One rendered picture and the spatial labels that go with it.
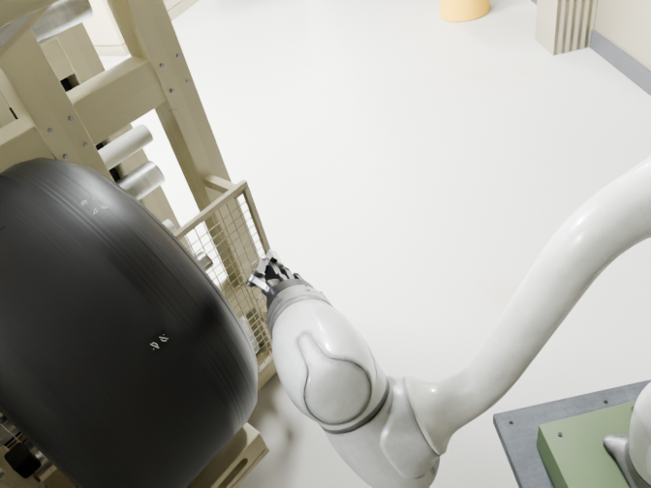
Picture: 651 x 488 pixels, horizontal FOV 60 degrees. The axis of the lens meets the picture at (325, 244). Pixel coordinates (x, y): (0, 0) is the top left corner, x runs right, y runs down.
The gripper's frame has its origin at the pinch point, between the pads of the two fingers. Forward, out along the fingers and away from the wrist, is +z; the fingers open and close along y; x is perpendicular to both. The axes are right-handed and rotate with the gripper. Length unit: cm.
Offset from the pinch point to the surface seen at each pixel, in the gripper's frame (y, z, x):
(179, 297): 14.4, -15.8, 5.8
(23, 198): 37.8, -5.6, 4.4
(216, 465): -11.2, 5.5, 43.2
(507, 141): -151, 195, -74
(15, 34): 54, 30, -13
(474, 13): -158, 343, -171
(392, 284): -97, 132, 17
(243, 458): -16.8, 7.9, 41.7
